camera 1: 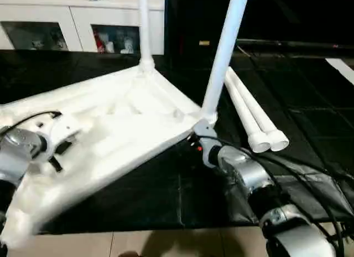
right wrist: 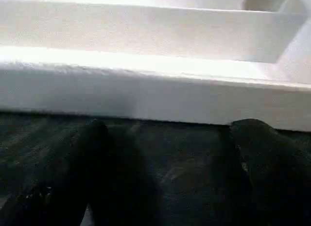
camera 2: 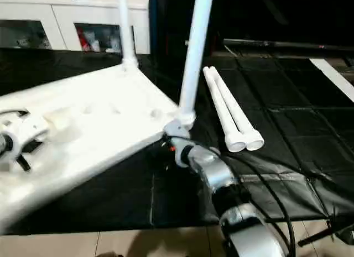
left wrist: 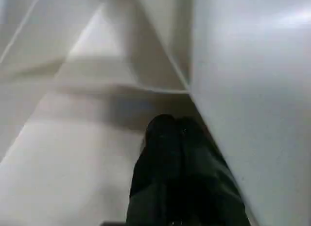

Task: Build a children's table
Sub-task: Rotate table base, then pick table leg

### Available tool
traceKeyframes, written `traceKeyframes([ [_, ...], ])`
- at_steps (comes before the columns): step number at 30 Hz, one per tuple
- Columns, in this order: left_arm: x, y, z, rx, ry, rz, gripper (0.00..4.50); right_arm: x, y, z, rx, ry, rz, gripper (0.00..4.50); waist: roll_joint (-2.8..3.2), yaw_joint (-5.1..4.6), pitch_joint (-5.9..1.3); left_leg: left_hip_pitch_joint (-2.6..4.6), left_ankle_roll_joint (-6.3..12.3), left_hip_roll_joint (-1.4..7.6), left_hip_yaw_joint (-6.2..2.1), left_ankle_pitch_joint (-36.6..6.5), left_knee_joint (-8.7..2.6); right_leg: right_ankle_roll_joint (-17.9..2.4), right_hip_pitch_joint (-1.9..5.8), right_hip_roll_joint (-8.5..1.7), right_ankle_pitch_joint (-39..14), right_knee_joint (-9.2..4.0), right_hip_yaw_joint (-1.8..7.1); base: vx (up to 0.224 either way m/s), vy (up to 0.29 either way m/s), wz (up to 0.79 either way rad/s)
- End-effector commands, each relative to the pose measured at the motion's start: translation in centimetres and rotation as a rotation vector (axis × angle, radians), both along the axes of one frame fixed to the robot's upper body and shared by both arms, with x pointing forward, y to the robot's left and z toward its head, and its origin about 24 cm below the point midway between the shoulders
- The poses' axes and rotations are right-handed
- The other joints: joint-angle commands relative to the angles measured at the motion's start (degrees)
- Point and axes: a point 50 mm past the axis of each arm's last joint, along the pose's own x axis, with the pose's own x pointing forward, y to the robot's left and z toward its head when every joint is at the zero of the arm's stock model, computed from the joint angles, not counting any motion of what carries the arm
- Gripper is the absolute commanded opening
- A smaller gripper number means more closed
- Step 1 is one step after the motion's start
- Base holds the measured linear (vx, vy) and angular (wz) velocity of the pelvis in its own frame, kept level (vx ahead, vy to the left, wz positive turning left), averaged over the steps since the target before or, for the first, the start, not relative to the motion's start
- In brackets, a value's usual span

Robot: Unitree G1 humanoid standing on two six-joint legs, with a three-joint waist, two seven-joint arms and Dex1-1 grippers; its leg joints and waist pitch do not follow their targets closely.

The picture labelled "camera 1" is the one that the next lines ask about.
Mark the white plastic table leg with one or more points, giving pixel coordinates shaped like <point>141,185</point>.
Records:
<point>251,102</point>
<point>145,27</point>
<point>221,60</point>
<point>240,102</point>

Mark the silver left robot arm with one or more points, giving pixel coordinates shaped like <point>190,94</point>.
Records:
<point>19,146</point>

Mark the black mat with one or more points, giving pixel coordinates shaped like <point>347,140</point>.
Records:
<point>207,190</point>

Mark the dark rounded foot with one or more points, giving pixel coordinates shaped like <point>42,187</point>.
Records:
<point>130,254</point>

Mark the black box gold label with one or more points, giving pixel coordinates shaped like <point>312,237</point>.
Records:
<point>188,19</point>

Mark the white cabinet glass doors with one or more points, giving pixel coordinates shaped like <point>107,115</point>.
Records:
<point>69,16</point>

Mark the white flat board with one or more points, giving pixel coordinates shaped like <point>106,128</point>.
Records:
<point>341,70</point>

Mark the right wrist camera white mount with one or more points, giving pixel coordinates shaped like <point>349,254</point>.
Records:
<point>206,132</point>

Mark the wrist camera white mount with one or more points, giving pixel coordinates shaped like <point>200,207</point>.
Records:
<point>63,127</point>
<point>206,132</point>

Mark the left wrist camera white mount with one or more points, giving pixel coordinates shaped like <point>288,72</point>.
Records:
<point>63,127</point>

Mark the silver metal rail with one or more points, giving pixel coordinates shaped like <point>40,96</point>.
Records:
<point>298,43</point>

